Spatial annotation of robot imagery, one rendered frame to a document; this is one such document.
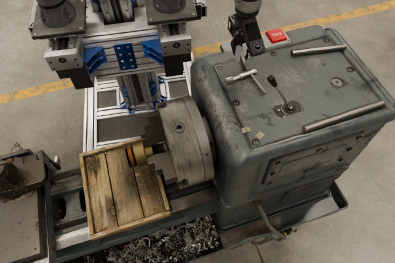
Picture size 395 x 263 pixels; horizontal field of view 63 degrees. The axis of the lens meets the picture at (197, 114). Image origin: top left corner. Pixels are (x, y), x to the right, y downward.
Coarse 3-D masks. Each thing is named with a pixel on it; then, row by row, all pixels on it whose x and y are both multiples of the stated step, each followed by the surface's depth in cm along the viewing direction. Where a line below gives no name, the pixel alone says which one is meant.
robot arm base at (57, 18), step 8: (64, 0) 136; (40, 8) 136; (48, 8) 134; (56, 8) 135; (64, 8) 137; (72, 8) 142; (40, 16) 141; (48, 16) 137; (56, 16) 137; (64, 16) 139; (72, 16) 141; (48, 24) 139; (56, 24) 139; (64, 24) 140
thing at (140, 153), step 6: (132, 144) 113; (138, 144) 113; (126, 150) 112; (132, 150) 112; (138, 150) 111; (144, 150) 111; (150, 150) 112; (126, 156) 110; (132, 156) 111; (138, 156) 110; (144, 156) 110; (132, 162) 111; (138, 162) 111; (144, 162) 112
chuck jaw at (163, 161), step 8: (168, 152) 112; (152, 160) 111; (160, 160) 111; (168, 160) 111; (152, 168) 113; (160, 168) 109; (168, 168) 109; (168, 176) 107; (176, 176) 107; (168, 184) 109
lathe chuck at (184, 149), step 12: (156, 108) 117; (168, 108) 107; (180, 108) 107; (168, 120) 104; (180, 120) 104; (168, 132) 102; (180, 132) 102; (192, 132) 102; (168, 144) 104; (180, 144) 101; (192, 144) 102; (180, 156) 102; (192, 156) 102; (180, 168) 103; (192, 168) 104; (180, 180) 105; (192, 180) 108; (204, 180) 111
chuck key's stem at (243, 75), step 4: (244, 72) 109; (248, 72) 109; (252, 72) 110; (256, 72) 110; (232, 76) 109; (236, 76) 109; (240, 76) 109; (244, 76) 109; (248, 76) 110; (228, 80) 108; (232, 80) 108
